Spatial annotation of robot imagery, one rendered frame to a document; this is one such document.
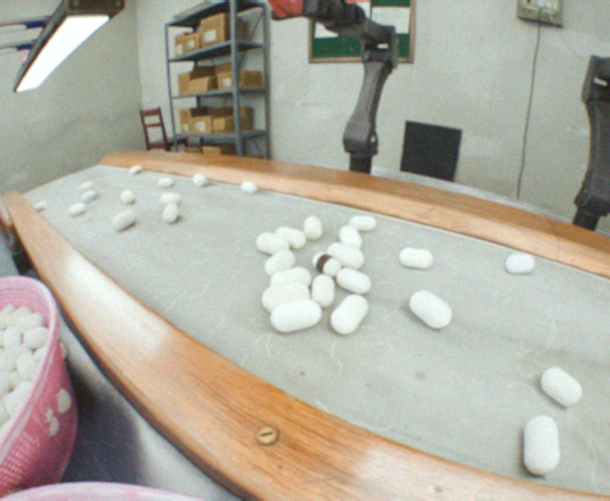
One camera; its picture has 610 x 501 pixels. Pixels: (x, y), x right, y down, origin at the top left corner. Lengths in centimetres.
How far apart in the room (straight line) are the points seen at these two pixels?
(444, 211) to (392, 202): 7
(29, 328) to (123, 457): 15
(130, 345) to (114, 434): 11
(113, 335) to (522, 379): 29
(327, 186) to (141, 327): 34
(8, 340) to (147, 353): 18
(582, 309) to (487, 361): 16
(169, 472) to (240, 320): 14
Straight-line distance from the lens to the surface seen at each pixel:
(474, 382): 22
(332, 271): 26
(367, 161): 77
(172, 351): 19
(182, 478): 25
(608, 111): 85
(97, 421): 30
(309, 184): 46
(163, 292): 28
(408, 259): 29
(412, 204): 41
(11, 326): 36
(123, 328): 22
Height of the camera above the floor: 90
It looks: 31 degrees down
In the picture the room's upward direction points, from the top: straight up
